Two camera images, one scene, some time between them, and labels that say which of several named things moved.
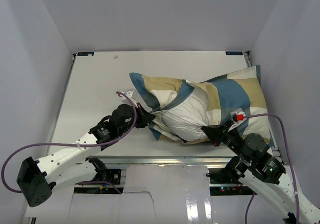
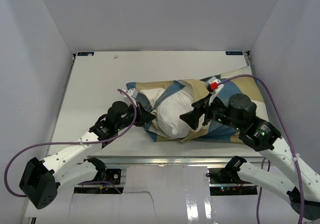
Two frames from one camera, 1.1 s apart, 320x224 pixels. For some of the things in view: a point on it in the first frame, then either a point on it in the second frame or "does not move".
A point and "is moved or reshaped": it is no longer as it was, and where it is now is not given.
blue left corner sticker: [83, 53] does not move
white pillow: [186, 117] is moved or reshaped
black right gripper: [217, 134] → [191, 118]
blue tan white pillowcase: [183, 109] does not move
